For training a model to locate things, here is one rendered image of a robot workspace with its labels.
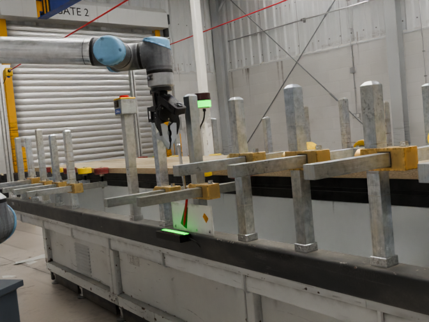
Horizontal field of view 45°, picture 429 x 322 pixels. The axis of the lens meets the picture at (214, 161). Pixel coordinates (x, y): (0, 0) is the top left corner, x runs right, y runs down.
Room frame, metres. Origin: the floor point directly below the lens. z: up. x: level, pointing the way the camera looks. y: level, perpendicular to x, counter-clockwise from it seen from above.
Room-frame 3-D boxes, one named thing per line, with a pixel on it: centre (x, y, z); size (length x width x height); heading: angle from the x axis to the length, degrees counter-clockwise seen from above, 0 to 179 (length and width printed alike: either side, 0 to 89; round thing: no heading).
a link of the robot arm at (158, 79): (1.80, 0.16, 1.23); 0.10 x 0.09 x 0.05; 125
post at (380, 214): (1.18, -0.37, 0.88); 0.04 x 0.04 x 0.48; 35
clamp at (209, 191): (1.78, 0.05, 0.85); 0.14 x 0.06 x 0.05; 35
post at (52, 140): (3.03, 0.92, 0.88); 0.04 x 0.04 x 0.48; 35
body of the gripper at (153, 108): (1.80, 0.16, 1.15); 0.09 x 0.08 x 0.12; 35
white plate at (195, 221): (1.81, 0.10, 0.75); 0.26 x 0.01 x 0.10; 35
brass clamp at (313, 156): (1.37, -0.24, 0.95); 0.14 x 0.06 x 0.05; 35
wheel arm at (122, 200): (1.95, 0.22, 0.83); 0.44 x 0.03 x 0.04; 125
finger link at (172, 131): (1.81, 0.15, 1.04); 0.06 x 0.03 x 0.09; 35
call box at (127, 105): (2.21, 0.36, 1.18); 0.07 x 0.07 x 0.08; 35
